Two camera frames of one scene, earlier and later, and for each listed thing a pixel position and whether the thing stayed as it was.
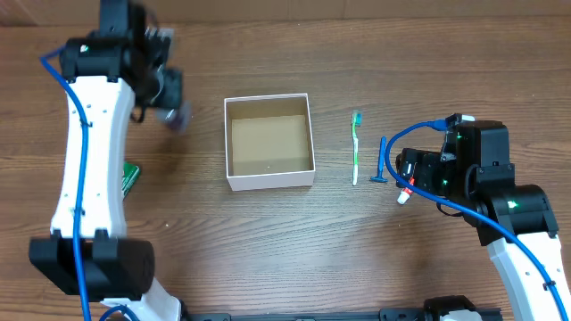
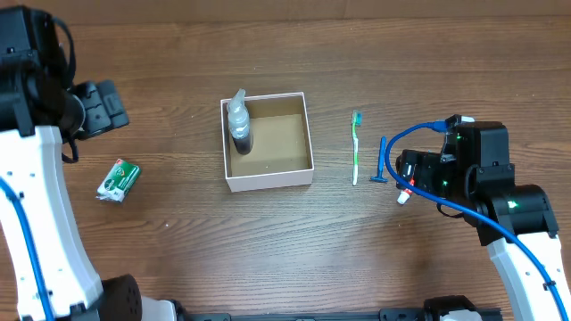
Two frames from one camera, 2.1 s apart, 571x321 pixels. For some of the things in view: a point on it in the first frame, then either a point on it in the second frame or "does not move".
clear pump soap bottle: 178,118 -> 239,120
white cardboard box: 268,142 does not move
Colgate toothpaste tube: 404,195 does not move
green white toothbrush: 357,120 does not move
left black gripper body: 165,88 -> 97,118
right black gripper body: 432,176 does not move
